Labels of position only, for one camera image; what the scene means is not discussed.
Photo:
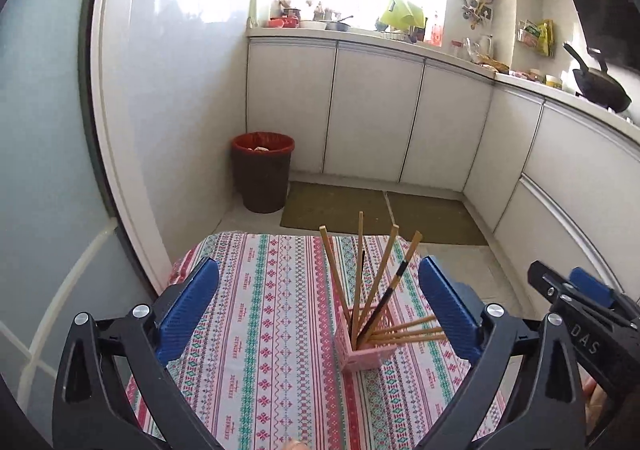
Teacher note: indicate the frosted glass sliding door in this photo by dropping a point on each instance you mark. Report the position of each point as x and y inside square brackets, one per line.
[45, 154]

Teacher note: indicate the green floor mat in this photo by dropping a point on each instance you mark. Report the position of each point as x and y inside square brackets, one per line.
[435, 220]
[335, 207]

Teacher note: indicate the person's right hand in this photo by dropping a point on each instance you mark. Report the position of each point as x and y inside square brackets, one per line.
[595, 410]

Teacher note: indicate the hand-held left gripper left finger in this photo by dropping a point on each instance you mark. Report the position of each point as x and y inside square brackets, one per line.
[187, 310]

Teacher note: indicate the pink perforated utensil holder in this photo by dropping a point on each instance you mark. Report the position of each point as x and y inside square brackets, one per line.
[367, 360]

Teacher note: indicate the patterned knit tablecloth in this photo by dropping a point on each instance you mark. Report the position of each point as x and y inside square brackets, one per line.
[260, 330]

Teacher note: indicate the white cabinet drawer front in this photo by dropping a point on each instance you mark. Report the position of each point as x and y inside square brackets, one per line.
[545, 230]
[585, 149]

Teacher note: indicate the black wok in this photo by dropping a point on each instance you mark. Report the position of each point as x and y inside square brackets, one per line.
[600, 89]

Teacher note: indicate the red bottle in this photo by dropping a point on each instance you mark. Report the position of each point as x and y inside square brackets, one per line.
[436, 32]

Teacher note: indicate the knife block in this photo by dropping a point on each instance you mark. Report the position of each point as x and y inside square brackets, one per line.
[275, 7]

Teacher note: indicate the white bowl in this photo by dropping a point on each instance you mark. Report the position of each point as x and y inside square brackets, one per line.
[312, 24]

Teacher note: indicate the dark trash bin red liner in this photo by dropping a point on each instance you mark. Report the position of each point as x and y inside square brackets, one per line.
[262, 180]

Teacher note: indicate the green plastic bag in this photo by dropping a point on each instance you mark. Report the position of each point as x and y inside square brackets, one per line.
[400, 12]

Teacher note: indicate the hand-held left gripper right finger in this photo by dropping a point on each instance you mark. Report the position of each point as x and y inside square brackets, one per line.
[450, 310]

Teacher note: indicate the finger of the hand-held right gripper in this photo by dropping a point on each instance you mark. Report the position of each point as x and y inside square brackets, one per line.
[592, 287]
[547, 280]

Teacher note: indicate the red cooking pot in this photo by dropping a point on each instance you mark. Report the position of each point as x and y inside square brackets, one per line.
[287, 22]

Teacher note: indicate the dark frying pan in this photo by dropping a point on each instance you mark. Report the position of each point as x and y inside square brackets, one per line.
[336, 25]

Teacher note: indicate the bunch of wooden chopsticks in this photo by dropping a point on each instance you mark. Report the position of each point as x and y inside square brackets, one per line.
[379, 275]

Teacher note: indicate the black chopstick with gold band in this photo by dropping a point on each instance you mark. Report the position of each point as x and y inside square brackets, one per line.
[387, 295]

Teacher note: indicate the wall rack with packets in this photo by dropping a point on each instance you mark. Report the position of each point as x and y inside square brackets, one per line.
[542, 37]

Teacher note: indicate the clear glass kettle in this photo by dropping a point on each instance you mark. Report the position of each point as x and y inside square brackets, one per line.
[482, 47]

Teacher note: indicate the white cabinet door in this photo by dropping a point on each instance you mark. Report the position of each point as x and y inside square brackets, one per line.
[502, 154]
[290, 104]
[445, 129]
[372, 114]

